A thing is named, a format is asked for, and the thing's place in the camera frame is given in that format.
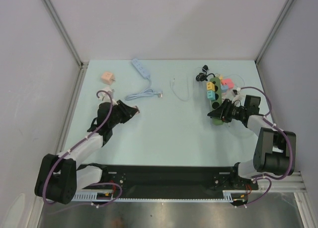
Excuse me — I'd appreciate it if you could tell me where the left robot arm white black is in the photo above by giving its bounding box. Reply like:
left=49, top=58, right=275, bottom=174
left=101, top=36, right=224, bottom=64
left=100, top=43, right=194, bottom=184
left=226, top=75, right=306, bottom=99
left=34, top=100, right=140, bottom=204

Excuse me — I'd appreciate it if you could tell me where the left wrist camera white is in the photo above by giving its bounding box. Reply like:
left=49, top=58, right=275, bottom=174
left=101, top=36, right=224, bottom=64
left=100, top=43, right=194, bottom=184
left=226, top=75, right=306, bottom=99
left=97, top=86, right=117, bottom=105

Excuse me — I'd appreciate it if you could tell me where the right aluminium frame post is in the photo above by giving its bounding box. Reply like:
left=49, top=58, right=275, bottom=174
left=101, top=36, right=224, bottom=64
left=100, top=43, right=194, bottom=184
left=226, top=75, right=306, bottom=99
left=254, top=0, right=296, bottom=66

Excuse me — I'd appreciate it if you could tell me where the green power strip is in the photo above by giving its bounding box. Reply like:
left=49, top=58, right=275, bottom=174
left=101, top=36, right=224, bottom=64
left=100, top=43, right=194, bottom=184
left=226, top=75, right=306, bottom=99
left=209, top=77, right=222, bottom=111

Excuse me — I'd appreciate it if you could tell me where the pink deer cube socket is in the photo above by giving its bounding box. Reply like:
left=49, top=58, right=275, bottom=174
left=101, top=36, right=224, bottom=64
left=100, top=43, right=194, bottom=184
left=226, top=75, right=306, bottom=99
left=101, top=72, right=115, bottom=85

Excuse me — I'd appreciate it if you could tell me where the aluminium frame post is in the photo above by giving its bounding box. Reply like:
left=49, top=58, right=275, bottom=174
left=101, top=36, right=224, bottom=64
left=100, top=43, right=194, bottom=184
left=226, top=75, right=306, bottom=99
left=254, top=0, right=296, bottom=66
left=41, top=0, right=88, bottom=70

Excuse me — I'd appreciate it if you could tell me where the red pink cube charger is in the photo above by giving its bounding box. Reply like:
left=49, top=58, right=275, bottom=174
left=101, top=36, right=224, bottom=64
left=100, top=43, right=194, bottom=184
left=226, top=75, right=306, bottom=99
left=221, top=78, right=235, bottom=89

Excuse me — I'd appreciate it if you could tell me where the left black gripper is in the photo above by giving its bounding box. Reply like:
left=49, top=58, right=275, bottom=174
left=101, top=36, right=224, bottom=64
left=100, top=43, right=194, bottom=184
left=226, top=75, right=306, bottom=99
left=108, top=100, right=138, bottom=128

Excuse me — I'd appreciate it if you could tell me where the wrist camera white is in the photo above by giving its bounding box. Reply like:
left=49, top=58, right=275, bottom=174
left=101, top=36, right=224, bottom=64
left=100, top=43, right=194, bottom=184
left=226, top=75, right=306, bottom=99
left=97, top=86, right=117, bottom=105
left=231, top=87, right=245, bottom=101

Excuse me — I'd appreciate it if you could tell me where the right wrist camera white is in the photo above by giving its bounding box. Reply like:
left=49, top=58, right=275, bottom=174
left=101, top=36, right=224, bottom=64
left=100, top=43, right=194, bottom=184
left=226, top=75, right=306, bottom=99
left=231, top=87, right=245, bottom=101

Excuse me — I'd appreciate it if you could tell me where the teal plug adapter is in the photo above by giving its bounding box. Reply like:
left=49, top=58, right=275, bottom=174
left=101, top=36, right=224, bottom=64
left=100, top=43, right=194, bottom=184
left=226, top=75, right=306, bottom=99
left=207, top=90, right=216, bottom=101

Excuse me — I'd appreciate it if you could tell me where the light blue cube charger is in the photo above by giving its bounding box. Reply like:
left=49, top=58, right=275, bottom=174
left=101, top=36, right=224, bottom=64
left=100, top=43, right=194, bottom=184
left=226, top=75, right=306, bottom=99
left=221, top=85, right=229, bottom=93

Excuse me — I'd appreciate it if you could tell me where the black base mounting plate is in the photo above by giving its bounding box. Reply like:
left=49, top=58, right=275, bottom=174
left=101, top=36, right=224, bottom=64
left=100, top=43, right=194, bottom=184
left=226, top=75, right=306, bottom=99
left=49, top=163, right=290, bottom=200

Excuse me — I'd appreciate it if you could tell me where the yellow plug adapter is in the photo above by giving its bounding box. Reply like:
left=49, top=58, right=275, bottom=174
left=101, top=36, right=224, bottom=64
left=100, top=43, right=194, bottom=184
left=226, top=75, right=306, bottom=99
left=206, top=81, right=215, bottom=91

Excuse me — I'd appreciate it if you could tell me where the left aluminium frame post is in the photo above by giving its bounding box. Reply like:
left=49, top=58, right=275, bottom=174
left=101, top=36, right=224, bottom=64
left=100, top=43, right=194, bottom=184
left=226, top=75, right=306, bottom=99
left=41, top=0, right=88, bottom=70

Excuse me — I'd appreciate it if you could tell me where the grey cable duct rail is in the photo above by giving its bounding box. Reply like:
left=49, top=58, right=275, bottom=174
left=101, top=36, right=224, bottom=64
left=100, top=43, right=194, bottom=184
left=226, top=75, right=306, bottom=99
left=72, top=188, right=247, bottom=203

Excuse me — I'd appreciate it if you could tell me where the black power cable with plug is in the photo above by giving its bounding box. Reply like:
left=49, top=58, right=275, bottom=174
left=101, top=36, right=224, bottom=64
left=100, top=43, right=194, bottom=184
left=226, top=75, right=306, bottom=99
left=195, top=65, right=217, bottom=82

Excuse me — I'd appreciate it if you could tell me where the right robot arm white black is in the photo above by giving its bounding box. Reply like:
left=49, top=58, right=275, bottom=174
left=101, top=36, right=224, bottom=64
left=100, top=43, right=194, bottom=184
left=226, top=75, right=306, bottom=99
left=207, top=95, right=296, bottom=189

